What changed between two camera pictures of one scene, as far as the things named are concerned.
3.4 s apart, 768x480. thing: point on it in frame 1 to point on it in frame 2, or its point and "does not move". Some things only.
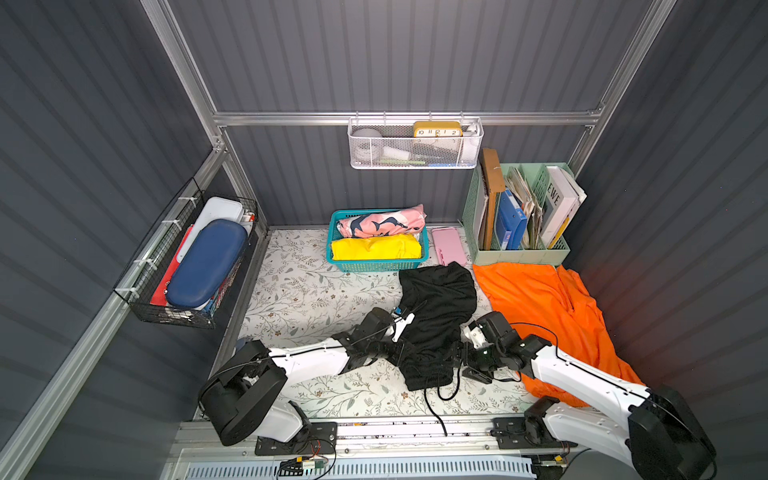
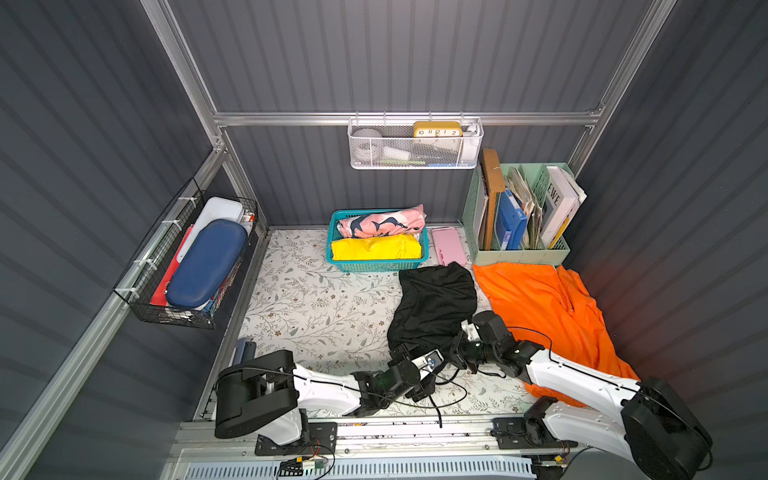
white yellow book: x=564 y=200 does not move
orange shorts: x=550 y=301 does not move
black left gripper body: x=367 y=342 to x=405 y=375
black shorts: x=442 y=297 does not move
